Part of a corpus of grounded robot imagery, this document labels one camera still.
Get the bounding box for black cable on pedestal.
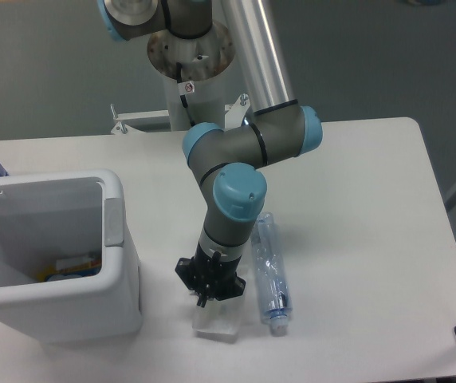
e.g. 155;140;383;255
175;61;198;131

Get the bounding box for clear plastic bottle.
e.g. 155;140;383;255
250;212;293;337

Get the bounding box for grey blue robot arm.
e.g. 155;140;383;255
97;1;323;306

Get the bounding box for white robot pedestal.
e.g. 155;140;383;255
111;21;251;134

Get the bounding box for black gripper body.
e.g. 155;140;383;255
175;244;246;301

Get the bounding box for trash inside can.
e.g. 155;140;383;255
36;252;102;282

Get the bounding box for white trash can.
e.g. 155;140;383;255
0;169;143;342

